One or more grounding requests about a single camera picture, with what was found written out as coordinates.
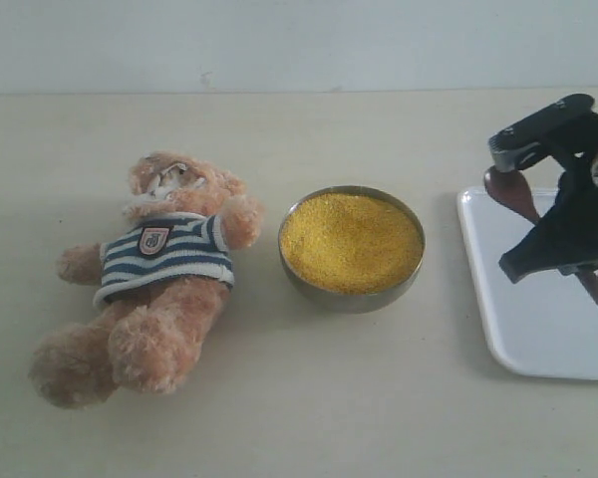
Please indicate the yellow millet grain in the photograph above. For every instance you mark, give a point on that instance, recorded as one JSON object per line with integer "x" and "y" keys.
{"x": 351, "y": 244}

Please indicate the dark wooden spoon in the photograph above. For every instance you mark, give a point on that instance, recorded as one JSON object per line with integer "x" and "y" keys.
{"x": 511, "y": 190}

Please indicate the tan teddy bear striped shirt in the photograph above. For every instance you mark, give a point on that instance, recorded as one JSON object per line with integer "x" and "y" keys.
{"x": 160, "y": 286}

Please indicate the steel bowl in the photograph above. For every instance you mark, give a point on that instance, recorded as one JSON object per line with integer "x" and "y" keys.
{"x": 343, "y": 303}

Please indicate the white plastic tray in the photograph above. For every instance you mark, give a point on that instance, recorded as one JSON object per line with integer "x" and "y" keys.
{"x": 546, "y": 325}

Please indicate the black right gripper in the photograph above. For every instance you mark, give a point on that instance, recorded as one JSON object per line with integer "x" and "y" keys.
{"x": 565, "y": 238}

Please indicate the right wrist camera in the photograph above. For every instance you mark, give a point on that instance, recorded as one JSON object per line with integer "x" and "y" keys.
{"x": 523, "y": 143}

